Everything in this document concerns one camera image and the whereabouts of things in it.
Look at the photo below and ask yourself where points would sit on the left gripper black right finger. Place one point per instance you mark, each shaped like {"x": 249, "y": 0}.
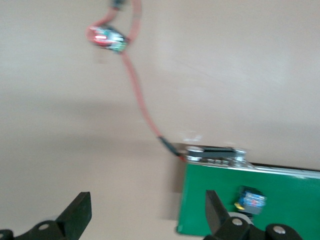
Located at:
{"x": 225, "y": 227}

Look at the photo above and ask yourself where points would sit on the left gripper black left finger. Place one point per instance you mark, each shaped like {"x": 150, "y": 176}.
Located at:
{"x": 72, "y": 217}

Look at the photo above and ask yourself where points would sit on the yellow push button switch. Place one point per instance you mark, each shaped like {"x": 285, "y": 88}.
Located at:
{"x": 251, "y": 200}

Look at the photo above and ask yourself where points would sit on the green conveyor belt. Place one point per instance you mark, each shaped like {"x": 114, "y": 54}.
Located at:
{"x": 287, "y": 200}

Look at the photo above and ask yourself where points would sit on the small green circuit board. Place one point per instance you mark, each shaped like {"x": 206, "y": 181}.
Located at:
{"x": 110, "y": 40}

